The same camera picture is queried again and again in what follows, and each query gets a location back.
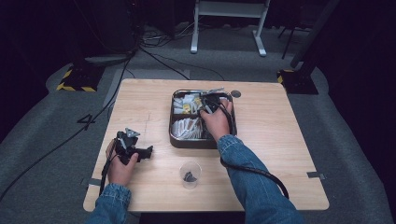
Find clear plastic cup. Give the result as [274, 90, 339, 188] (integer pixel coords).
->
[178, 161, 203, 189]

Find pile of white brown packets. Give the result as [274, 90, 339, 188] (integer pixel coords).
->
[171, 117, 204, 140]

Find person's left hand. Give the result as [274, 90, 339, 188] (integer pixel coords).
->
[105, 139, 140, 188]

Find bundle of floor cables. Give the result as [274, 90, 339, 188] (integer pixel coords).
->
[139, 21, 200, 49]

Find black yellow-striped stand base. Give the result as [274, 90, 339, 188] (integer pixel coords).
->
[56, 63, 106, 93]
[276, 68, 319, 95]

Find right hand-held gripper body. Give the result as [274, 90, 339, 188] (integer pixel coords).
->
[200, 87, 225, 115]

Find black tripod legs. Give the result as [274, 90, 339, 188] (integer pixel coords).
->
[277, 22, 307, 61]

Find white metal stand frame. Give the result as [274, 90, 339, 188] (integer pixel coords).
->
[190, 0, 271, 58]

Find grey slanted pole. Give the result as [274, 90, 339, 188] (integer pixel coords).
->
[290, 0, 341, 70]

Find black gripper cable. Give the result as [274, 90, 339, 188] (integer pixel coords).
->
[214, 99, 290, 201]
[98, 141, 120, 197]

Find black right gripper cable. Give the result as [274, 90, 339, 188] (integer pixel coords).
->
[214, 99, 290, 201]

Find pile of white yellow packets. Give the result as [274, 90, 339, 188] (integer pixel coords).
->
[172, 92, 204, 115]

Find single dark snack packet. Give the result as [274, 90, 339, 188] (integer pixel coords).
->
[183, 171, 198, 183]

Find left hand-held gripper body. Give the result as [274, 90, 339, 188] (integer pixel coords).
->
[115, 127, 143, 165]

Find person's right hand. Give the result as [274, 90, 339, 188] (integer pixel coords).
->
[199, 99, 234, 143]

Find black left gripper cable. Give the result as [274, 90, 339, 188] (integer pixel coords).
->
[98, 141, 120, 197]

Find dark equipment cabinet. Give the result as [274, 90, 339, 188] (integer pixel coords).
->
[73, 0, 145, 62]

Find black square compartment tray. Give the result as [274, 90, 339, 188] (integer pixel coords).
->
[168, 89, 238, 150]

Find thin black floor cable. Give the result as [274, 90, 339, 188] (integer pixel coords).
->
[139, 46, 226, 82]

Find long black floor cable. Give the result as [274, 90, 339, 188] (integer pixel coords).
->
[0, 50, 136, 200]

